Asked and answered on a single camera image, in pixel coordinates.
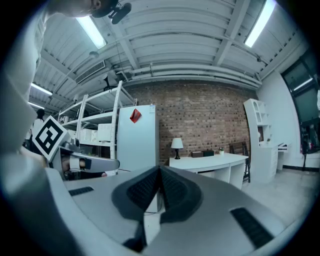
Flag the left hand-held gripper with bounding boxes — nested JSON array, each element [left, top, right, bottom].
[[31, 115, 121, 181]]

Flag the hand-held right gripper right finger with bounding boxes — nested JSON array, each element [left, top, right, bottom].
[[146, 165, 287, 256]]

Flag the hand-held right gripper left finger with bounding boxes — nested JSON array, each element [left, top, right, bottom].
[[45, 165, 161, 256]]

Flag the black desk lamp base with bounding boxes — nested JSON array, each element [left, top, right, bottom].
[[170, 137, 185, 161]]

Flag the white microwave oven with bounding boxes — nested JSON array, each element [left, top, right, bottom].
[[97, 123, 116, 143]]

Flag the white storage box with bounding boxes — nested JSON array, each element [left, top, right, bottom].
[[79, 128, 99, 143]]

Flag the white refrigerator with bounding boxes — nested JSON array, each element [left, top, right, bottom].
[[116, 104, 161, 173]]

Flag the white metal shelving rack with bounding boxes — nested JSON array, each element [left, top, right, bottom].
[[53, 79, 138, 161]]

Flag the red diamond paper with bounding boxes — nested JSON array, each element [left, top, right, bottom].
[[129, 108, 144, 124]]

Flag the dark wooden chair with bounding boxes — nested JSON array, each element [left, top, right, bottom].
[[228, 141, 252, 184]]

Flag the white cabinet with shelves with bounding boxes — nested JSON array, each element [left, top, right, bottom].
[[243, 97, 280, 185]]

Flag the black stand on rack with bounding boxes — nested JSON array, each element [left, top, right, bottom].
[[102, 74, 116, 91]]

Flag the fluorescent ceiling light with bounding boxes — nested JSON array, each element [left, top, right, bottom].
[[243, 0, 277, 49], [75, 15, 108, 50], [27, 100, 46, 110], [29, 82, 54, 97]]

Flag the ceiling air conditioner vent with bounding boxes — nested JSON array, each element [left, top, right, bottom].
[[74, 59, 106, 85]]

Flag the black tripod stand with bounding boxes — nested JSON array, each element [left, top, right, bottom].
[[300, 140, 310, 172]]

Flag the white ceiling pipes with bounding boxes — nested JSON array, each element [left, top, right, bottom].
[[115, 62, 263, 89]]

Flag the person's light shirt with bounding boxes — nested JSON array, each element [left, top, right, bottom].
[[4, 9, 52, 153]]

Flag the dark window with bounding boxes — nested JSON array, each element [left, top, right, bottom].
[[280, 48, 320, 127]]

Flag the black head-worn camera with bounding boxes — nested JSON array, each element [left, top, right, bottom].
[[107, 2, 133, 25]]

